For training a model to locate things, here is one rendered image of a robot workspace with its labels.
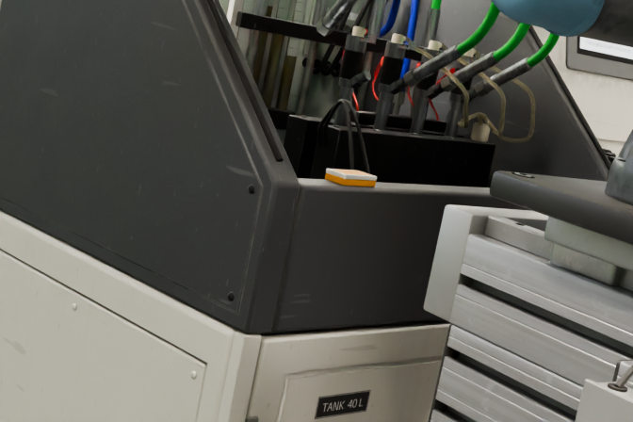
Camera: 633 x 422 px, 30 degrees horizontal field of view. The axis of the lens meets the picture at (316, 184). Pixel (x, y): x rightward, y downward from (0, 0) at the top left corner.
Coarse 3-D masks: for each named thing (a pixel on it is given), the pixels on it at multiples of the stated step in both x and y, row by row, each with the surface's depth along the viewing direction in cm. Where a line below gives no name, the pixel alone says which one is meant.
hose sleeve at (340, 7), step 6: (342, 0) 142; (348, 0) 142; (354, 0) 141; (336, 6) 144; (342, 6) 143; (348, 6) 142; (330, 12) 145; (336, 12) 144; (342, 12) 144; (324, 18) 147; (330, 18) 145; (336, 18) 145; (324, 24) 147; (330, 24) 146
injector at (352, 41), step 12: (348, 36) 157; (348, 48) 157; (360, 48) 157; (348, 60) 157; (360, 60) 157; (348, 72) 157; (360, 72) 158; (348, 84) 157; (360, 84) 157; (348, 96) 158; (336, 120) 159
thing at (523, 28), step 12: (384, 0) 176; (372, 12) 176; (372, 24) 176; (528, 24) 158; (516, 36) 158; (504, 48) 160; (480, 60) 162; (492, 60) 161; (456, 72) 165; (468, 72) 164; (480, 72) 163; (444, 84) 166
